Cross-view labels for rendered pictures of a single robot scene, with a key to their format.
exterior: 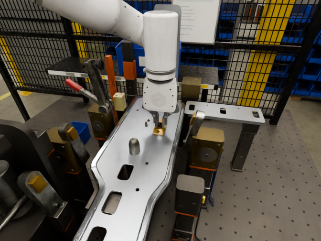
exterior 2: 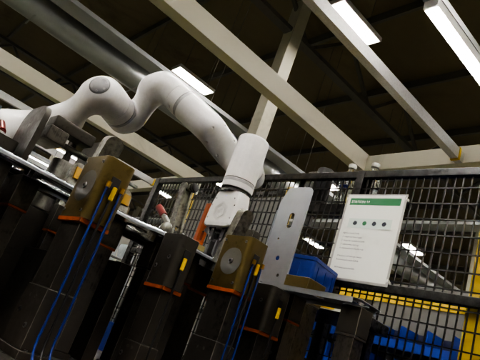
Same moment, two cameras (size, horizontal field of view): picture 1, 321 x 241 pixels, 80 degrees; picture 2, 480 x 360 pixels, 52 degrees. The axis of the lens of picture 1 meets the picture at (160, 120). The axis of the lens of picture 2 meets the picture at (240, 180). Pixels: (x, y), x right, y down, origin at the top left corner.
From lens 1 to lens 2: 1.05 m
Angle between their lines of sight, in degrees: 66
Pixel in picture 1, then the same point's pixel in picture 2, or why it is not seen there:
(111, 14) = (211, 121)
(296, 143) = not seen: outside the picture
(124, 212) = not seen: hidden behind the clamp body
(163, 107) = (221, 218)
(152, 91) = (218, 201)
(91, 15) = (198, 118)
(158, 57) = (233, 163)
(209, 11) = (384, 241)
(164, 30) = (246, 142)
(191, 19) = (359, 248)
